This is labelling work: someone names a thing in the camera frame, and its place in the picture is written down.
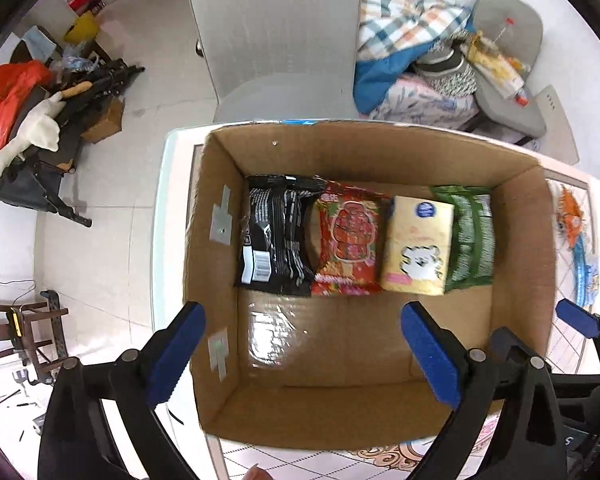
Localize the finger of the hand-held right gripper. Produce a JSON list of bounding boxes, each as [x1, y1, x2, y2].
[[555, 298, 600, 378], [489, 326, 600, 401]]

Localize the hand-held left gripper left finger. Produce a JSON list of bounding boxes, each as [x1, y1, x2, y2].
[[37, 302, 207, 480]]

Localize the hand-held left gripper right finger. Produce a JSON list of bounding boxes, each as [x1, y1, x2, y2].
[[400, 301, 570, 480]]

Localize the printed table mat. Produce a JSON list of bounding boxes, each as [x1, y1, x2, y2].
[[542, 162, 600, 376]]

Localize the green snack packet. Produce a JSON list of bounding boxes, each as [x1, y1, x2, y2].
[[430, 185, 496, 292]]

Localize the yellow tissue pack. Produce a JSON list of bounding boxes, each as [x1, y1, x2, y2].
[[380, 195, 455, 296]]

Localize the red snack packet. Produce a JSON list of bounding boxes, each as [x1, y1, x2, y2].
[[310, 180, 394, 297]]

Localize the dark wooden stool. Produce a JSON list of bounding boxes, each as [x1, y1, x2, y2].
[[0, 289, 70, 386]]

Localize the black snack packet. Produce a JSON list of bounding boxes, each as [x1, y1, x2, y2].
[[235, 174, 327, 297]]

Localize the white panel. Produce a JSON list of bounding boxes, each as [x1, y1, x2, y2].
[[534, 85, 581, 166]]

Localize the black folding cart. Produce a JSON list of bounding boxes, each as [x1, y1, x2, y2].
[[0, 62, 146, 228]]

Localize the small cardboard box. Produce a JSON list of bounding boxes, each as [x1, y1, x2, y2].
[[81, 96, 126, 144]]

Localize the pink floral bedding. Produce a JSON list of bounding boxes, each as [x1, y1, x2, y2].
[[369, 72, 481, 132]]

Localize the yellow snack bag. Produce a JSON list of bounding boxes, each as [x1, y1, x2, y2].
[[461, 30, 532, 107]]

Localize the white goose plush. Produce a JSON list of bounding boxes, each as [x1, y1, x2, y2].
[[0, 91, 66, 182]]

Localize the blue cloth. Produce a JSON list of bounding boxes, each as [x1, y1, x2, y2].
[[352, 42, 433, 113]]

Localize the striped dark cloth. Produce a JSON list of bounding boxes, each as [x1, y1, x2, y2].
[[412, 45, 479, 97]]

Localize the red plastic bag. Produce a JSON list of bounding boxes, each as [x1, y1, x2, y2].
[[0, 60, 52, 167]]

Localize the grey cushion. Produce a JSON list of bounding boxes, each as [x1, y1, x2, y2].
[[467, 0, 549, 137]]

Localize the grey office chair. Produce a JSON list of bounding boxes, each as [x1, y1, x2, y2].
[[187, 0, 367, 124]]

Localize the blue face mask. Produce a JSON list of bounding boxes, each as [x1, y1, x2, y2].
[[22, 26, 58, 61]]

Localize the plaid blanket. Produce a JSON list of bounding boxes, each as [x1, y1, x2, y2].
[[355, 0, 473, 63]]

